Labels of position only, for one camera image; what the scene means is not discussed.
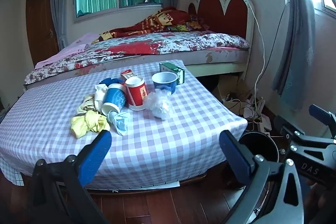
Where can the beige cloth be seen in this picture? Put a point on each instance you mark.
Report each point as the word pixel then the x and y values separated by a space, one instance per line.
pixel 85 104

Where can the brown wooden door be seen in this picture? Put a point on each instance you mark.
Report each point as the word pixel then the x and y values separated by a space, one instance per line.
pixel 42 24

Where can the blue paper cup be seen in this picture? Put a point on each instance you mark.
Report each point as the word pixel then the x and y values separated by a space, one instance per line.
pixel 114 99

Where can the red and white box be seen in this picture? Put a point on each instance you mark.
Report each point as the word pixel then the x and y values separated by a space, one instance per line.
pixel 128 74

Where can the pink sheet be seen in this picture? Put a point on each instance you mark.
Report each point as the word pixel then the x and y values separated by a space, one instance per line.
pixel 71 48

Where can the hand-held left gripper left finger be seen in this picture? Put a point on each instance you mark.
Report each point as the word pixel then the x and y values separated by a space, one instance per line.
pixel 95 153

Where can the grey patterned curtain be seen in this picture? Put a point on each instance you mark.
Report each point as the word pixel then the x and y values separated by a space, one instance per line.
pixel 296 43

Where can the floral bedsheet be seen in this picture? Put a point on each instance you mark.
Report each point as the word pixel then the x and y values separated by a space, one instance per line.
pixel 157 45

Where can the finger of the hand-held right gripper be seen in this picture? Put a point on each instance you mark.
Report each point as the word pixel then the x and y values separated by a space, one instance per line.
pixel 283 125
pixel 319 111

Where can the yellow cloth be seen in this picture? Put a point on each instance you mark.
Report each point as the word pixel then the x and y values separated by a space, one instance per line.
pixel 86 124

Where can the white bed frame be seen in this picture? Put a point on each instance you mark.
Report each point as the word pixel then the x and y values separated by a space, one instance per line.
pixel 218 69

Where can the red printed blanket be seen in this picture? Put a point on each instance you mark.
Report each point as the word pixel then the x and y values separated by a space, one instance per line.
pixel 157 20

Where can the red and white headboard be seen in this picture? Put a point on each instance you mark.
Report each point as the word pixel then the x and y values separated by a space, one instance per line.
pixel 223 8

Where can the white cloth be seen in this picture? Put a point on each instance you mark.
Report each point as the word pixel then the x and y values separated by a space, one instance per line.
pixel 99 95

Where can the blue cloth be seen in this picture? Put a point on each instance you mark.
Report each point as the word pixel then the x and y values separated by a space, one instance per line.
pixel 110 81

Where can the clear plastic bag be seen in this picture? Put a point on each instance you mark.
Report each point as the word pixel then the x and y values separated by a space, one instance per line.
pixel 158 104

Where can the blue paper bowl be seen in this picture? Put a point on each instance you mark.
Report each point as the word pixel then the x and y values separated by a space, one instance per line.
pixel 168 85

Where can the black trash bin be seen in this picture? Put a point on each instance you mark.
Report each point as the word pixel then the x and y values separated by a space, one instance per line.
pixel 262 145

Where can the person's right hand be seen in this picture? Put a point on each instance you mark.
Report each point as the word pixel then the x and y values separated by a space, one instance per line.
pixel 320 203

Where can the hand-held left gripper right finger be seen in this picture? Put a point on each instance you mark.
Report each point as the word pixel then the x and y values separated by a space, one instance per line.
pixel 236 158

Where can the green box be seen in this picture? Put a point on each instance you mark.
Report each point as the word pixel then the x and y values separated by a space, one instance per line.
pixel 178 74

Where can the cardboard box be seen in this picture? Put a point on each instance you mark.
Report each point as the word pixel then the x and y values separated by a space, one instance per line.
pixel 228 87

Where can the red paper cup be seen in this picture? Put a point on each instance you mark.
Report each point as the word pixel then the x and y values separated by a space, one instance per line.
pixel 136 95

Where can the checkered tablecloth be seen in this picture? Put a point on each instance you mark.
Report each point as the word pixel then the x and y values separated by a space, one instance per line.
pixel 157 140

